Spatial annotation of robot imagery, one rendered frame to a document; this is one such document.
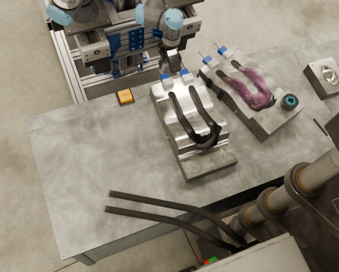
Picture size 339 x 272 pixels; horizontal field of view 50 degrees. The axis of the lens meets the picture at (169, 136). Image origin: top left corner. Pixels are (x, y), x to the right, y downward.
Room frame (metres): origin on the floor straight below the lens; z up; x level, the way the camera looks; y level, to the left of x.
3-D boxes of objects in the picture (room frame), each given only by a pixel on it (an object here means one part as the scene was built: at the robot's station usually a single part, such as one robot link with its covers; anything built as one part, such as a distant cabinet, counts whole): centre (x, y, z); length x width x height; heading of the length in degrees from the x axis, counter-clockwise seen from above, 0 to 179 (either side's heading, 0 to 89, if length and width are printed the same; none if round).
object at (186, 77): (1.05, -0.01, 0.89); 0.13 x 0.05 x 0.05; 32
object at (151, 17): (1.01, 0.17, 1.31); 0.11 x 0.11 x 0.08; 81
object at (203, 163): (0.79, -0.10, 0.87); 0.50 x 0.26 x 0.14; 32
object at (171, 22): (0.97, 0.08, 1.31); 0.09 x 0.08 x 0.11; 81
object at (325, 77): (1.23, -0.77, 0.84); 0.20 x 0.15 x 0.07; 32
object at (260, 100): (1.04, -0.35, 0.90); 0.26 x 0.18 x 0.08; 49
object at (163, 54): (0.98, 0.08, 1.15); 0.09 x 0.08 x 0.12; 32
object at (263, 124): (1.05, -0.36, 0.86); 0.50 x 0.26 x 0.11; 49
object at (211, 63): (1.18, -0.12, 0.86); 0.13 x 0.05 x 0.05; 49
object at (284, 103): (0.97, -0.55, 0.93); 0.08 x 0.08 x 0.04
